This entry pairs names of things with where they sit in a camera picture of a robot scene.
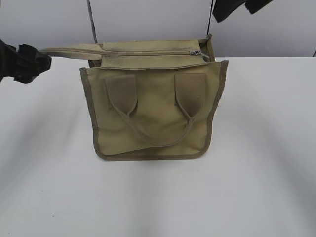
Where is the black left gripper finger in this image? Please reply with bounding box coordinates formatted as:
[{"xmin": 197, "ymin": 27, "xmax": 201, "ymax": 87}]
[
  {"xmin": 18, "ymin": 44, "xmax": 51, "ymax": 76},
  {"xmin": 14, "ymin": 62, "xmax": 38, "ymax": 84}
]

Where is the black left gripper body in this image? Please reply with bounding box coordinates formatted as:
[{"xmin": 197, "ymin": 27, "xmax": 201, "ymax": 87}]
[{"xmin": 0, "ymin": 40, "xmax": 21, "ymax": 83}]

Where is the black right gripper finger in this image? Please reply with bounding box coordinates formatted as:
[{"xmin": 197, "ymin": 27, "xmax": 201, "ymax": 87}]
[
  {"xmin": 244, "ymin": 0, "xmax": 273, "ymax": 14},
  {"xmin": 212, "ymin": 0, "xmax": 246, "ymax": 23}
]

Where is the khaki yellow canvas bag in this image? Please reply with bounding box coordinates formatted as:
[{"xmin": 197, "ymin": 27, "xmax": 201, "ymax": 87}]
[{"xmin": 42, "ymin": 34, "xmax": 228, "ymax": 161}]

